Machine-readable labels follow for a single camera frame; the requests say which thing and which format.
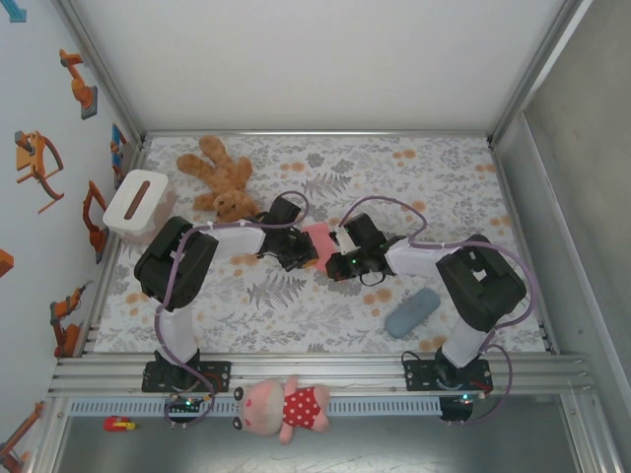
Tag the pink pig plush toy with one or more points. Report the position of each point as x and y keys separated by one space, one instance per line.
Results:
x=276 y=406

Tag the brown teddy bear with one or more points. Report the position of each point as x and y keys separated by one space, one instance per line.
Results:
x=222 y=172

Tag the pink cloth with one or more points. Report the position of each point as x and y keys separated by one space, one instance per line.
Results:
x=320 y=236

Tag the orange block sticker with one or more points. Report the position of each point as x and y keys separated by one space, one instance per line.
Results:
x=5 y=263

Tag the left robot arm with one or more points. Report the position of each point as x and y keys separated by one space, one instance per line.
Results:
x=175 y=268

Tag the aluminium frame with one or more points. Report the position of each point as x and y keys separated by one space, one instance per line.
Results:
x=345 y=367

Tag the black controller board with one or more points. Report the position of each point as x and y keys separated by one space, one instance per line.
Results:
x=461 y=406
x=186 y=404

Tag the blue and orange sticker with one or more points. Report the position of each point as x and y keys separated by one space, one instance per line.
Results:
x=118 y=153

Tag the white and pink tissue box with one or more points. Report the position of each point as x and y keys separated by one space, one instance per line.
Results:
x=133 y=204

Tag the orange robot claw sticker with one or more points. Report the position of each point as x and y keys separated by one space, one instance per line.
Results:
x=34 y=157

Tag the blue glasses case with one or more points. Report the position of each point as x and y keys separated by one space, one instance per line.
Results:
x=411 y=313

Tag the small red yellow toy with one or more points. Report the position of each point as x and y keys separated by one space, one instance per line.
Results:
x=118 y=424

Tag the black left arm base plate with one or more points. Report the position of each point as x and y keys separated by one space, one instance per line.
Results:
x=219 y=377

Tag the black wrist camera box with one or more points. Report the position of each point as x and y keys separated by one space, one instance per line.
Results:
x=286 y=209
x=365 y=231

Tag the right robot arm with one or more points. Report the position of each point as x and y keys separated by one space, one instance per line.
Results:
x=480 y=281

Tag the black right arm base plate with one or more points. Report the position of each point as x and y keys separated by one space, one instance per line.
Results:
x=419 y=377

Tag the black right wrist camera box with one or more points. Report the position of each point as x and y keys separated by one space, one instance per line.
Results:
x=365 y=231

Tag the floral printed table cloth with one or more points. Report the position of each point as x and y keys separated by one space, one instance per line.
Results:
x=296 y=320

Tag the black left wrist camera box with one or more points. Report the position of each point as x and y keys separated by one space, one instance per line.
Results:
x=286 y=209

